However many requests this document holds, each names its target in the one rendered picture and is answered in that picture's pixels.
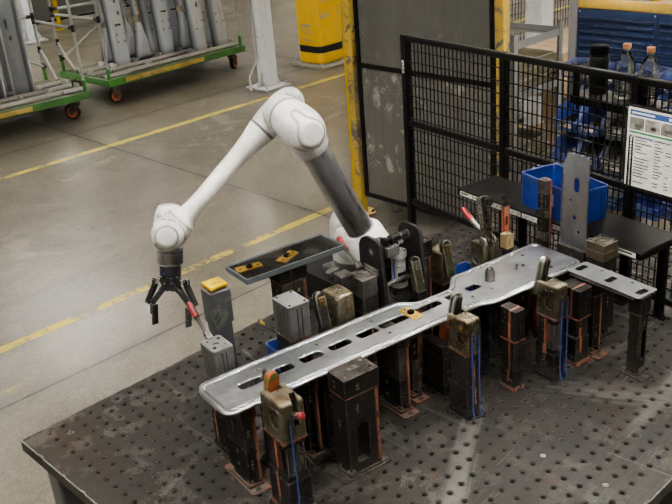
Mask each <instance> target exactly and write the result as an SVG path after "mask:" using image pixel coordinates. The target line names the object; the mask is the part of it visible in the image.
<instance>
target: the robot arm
mask: <svg viewBox="0 0 672 504"><path fill-rule="evenodd" d="M277 135H278V136H279V137H280V138H281V140H282V141H283V143H284V144H285V145H286V146H287V147H288V148H289V150H290V151H291V152H292V153H293V155H294V156H295V157H296V158H298V159H300V160H302V161H303V162H304V164H305V165H306V167H307V169H308V170H309V172H310V174H311V175H312V177H313V179H314V180H315V182H316V184H317V185H318V187H319V189H320V190H321V192H322V194H323V195H324V197H325V199H326V200H327V202H328V204H329V205H330V207H331V208H332V210H333V213H332V215H331V218H330V223H329V234H330V237H331V238H333V239H335V240H336V239H337V237H338V236H341V237H342V238H343V240H344V241H345V243H346V244H347V245H348V247H349V250H350V251H351V253H352V254H353V256H354V257H355V258H356V260H357V261H360V255H359V241H360V239H361V238H362V237H364V236H367V235H368V236H371V237H373V238H377V237H387V236H388V235H389V234H388V233H387V231H386V230H385V229H384V227H383V226H382V224H381V223H380V222H379V221H378V220H377V219H373V218H369V215H368V213H367V211H366V210H365V209H364V207H363V206H362V204H361V202H360V200H359V199H358V197H357V195H356V193H355V192H354V190H353V188H352V186H351V185H350V183H349V181H348V180H347V178H346V176H345V174H344V173H343V171H342V169H341V167H340V166H339V164H338V162H337V160H336V159H335V157H334V155H333V153H332V152H331V150H330V148H329V146H328V136H327V132H326V126H325V123H324V121H323V119H322V117H321V116H320V115H319V114H318V113H317V112H316V111H315V110H314V109H312V108H311V107H310V106H308V105H307V104H305V103H304V97H303V95H302V93H301V92H300V91H299V90H297V89H296V88H294V87H292V86H290V87H285V88H283V89H281V90H279V91H278V92H276V93H275V94H273V95H272V96H271V97H270V98H269V99H268V100H267V101H266V102H265V103H264V104H263V105H262V106H261V108H260V109H259V110H258V111H257V113H256V114H255V116H254V117H253V118H252V120H251V121H250V122H249V124H248V125H247V127H246V129H245V130H244V132H243V134H242V135H241V137H240V138H239V140H238V141H237V142H236V144H235V145H234V147H233V148H232V149H231V150H230V152H229V153H228V154H227V155H226V156H225V158H224V159H223V160H222V161H221V162H220V163H219V165H218V166H217V167H216V168H215V169H214V171H213V172H212V173H211V174H210V175H209V177H208V178H207V179H206V180H205V182H204V183H203V184H202V185H201V186H200V188H199V189H198V190H197V191H196V192H195V193H194V194H193V196H192V197H191V198H190V199H189V200H188V201H187V202H186V203H185V204H183V205H182V206H181V207H180V205H177V204H173V203H165V204H161V205H158V206H157V209H156V212H155V216H154V222H153V228H152V230H151V239H152V242H153V244H154V245H155V246H156V247H157V263H158V264H160V266H159V273H160V278H158V277H155V278H152V285H151V287H150V289H149V292H148V294H147V297H146V299H145V303H148V304H149V305H150V314H152V325H155V324H158V323H159V322H158V304H157V303H156V302H157V301H158V300H159V298H160V297H161V296H162V294H163V293H164V292H165V291H171V292H174V291H175V292H176V293H177V294H178V295H179V296H180V298H181V299H182V300H183V302H184V303H185V305H187V303H188V302H192V304H193V305H194V307H195V306H198V302H197V300H196V297H195V295H194V293H193V291H192V288H191V286H190V280H189V279H185V280H182V279H181V274H182V273H181V265H180V264H182V263H183V243H185V241H186V240H187V238H188V237H189V235H190V234H191V233H192V231H193V230H194V227H193V224H194V220H195V219H196V217H197V216H198V214H199V213H200V212H201V211H202V209H203V208H204V207H205V206H206V205H207V204H208V202H209V201H210V200H211V199H212V198H213V197H214V196H215V194H216V193H217V192H218V191H219V190H220V189H221V188H222V187H223V186H224V184H225V183H226V182H227V181H228V180H229V179H230V178H231V177H232V176H233V174H234V173H235V172H236V171H237V170H238V169H239V168H240V167H241V166H242V165H243V164H244V163H245V162H246V161H247V160H248V159H249V158H250V157H251V156H252V155H254V154H255V153H256V152H257V151H259V150H260V149H261V148H262V147H264V146H265V145H267V144H268V143H269V142H271V141H272V140H273V139H274V138H275V137H276V136H277ZM332 255H333V261H331V262H328V263H325V264H323V269H324V270H327V271H326V272H325V276H326V278H328V279H329V278H333V277H334V276H333V274H334V273H336V272H339V271H341V270H344V269H346V270H348V271H350V272H353V271H356V270H357V269H356V268H355V267H354V262H353V261H352V259H351V258H350V256H349V255H348V253H347V252H346V251H344V250H343V251H340V252H337V253H335V254H332ZM159 282H160V284H161V287H160V288H159V290H158V292H157V293H156V294H155V296H154V293H155V291H156V289H157V286H158V284H159ZM181 284H182V285H183V286H184V289H185V291H186V293H185V292H184V291H183V288H182V287H181ZM186 294H187V295H186ZM153 296H154V297H153Z"/></svg>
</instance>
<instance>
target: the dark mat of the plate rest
mask: <svg viewBox="0 0 672 504"><path fill-rule="evenodd" d="M338 246H341V245H339V244H337V243H335V242H333V241H331V240H329V239H327V238H325V237H323V236H321V235H319V236H316V237H314V238H311V239H308V240H305V241H302V242H299V243H296V244H293V245H291V246H288V247H285V248H282V249H279V250H276V251H273V252H270V253H268V254H265V255H262V256H259V257H256V258H253V259H250V260H247V261H244V262H242V263H239V264H236V265H233V266H230V267H229V268H231V269H232V270H234V271H235V272H237V271H236V270H235V268H237V267H240V266H244V265H245V264H247V263H255V262H260V263H261V264H262V265H263V267H260V268H256V269H253V270H249V271H245V272H242V273H238V272H237V273H238V274H240V275H242V276H243V277H245V278H246V279H249V278H252V277H255V276H258V275H260V274H263V273H266V272H269V271H271V270H274V269H277V268H280V267H283V266H285V265H288V264H291V263H294V262H296V261H299V260H302V259H305V258H307V257H310V256H313V255H316V254H319V253H321V252H324V251H327V250H330V249H332V248H335V247H338ZM289 250H291V251H297V252H298V254H297V255H295V256H294V257H293V258H291V259H290V260H289V261H288V262H286V263H281V262H276V260H277V259H278V258H279V257H281V256H282V255H283V254H284V253H286V252H287V251H289Z"/></svg>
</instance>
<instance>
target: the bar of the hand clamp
mask: <svg viewBox="0 0 672 504"><path fill-rule="evenodd" d="M476 201H477V206H478V214H479V222H480V231H481V237H483V238H485V239H486V242H487V245H486V247H487V246H488V243H489V244H494V240H493V231H492V223H491V214H490V206H491V205H492V204H493V199H492V198H489V197H488V196H486V195H483V196H480V197H477V199H476ZM487 235H488V236H489V237H490V238H491V240H490V241H489V242H488V241H487Z"/></svg>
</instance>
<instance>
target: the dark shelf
mask: <svg viewBox="0 0 672 504"><path fill-rule="evenodd" d="M457 193H458V195H460V196H462V197H465V198H468V199H470V200H473V201H476V199H477V197H480V196H483V195H486V196H488V197H489V198H492V199H493V204H492V205H491V207H493V208H496V209H498V210H501V206H502V195H504V194H507V193H509V205H510V214H512V215H514V216H517V217H520V218H523V219H525V220H528V221H531V222H534V223H536V224H537V214H536V210H534V209H532V208H530V207H528V206H526V205H523V204H522V184H521V183H518V182H515V181H512V180H509V179H506V178H503V177H500V176H497V175H494V176H492V177H489V178H486V179H483V180H480V181H477V182H474V183H471V184H469V185H466V186H463V187H460V188H458V189H457ZM476 202H477V201H476ZM588 224H589V238H588V239H591V238H593V237H595V236H598V235H600V234H602V235H605V236H608V237H611V238H614V239H616V240H618V247H619V248H618V253H619V254H621V255H624V256H627V257H629V258H632V259H635V260H638V261H642V260H644V259H646V258H648V257H651V256H653V255H655V254H657V253H659V252H661V251H663V250H665V249H668V248H670V247H672V232H669V231H666V230H663V229H660V228H657V227H654V226H650V225H647V224H644V223H641V222H638V221H635V220H632V219H629V218H626V217H623V216H620V215H617V214H614V213H610V212H607V211H606V218H605V219H602V220H598V221H595V222H591V223H588ZM551 229H553V230H555V231H558V232H560V222H558V221H556V220H554V219H552V218H551Z"/></svg>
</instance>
